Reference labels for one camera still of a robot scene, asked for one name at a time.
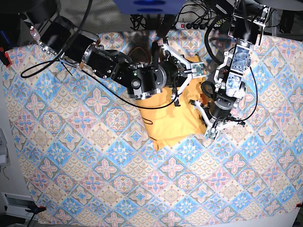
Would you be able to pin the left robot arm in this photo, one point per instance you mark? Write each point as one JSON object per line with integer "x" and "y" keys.
{"x": 247, "y": 23}

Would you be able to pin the white rail bottom left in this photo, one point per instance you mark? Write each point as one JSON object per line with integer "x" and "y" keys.
{"x": 16, "y": 205}

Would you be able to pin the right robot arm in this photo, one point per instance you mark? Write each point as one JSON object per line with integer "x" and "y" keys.
{"x": 62, "y": 39}

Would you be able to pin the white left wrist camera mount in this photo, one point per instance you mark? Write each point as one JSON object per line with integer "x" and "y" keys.
{"x": 213, "y": 126}

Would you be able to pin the white box left edge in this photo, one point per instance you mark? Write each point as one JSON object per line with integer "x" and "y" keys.
{"x": 4, "y": 152}

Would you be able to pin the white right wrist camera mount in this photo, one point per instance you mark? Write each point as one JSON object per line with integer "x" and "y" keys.
{"x": 186, "y": 68}

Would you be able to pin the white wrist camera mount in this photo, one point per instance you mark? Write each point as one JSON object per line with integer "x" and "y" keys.
{"x": 213, "y": 126}
{"x": 186, "y": 68}

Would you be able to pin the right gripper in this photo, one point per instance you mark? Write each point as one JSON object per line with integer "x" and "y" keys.
{"x": 167, "y": 75}

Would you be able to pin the yellow T-shirt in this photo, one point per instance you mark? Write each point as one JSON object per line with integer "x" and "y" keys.
{"x": 169, "y": 125}

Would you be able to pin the red clamp left top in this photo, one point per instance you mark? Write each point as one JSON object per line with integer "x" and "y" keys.
{"x": 4, "y": 57}

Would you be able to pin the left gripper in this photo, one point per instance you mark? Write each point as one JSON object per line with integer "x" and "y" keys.
{"x": 221, "y": 108}

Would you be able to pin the white power strip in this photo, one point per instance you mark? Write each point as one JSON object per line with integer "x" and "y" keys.
{"x": 194, "y": 26}

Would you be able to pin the patterned tile tablecloth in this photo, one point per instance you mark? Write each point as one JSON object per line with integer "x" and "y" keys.
{"x": 78, "y": 147}

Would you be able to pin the purple base plate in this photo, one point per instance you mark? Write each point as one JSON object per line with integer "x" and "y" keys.
{"x": 130, "y": 7}

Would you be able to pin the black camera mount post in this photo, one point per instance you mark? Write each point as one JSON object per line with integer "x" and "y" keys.
{"x": 166, "y": 25}

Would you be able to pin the orange clamp bottom right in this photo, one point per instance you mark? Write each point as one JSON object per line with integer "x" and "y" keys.
{"x": 300, "y": 205}

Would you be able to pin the black orange clamp bottom left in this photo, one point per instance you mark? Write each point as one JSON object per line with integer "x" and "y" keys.
{"x": 35, "y": 209}

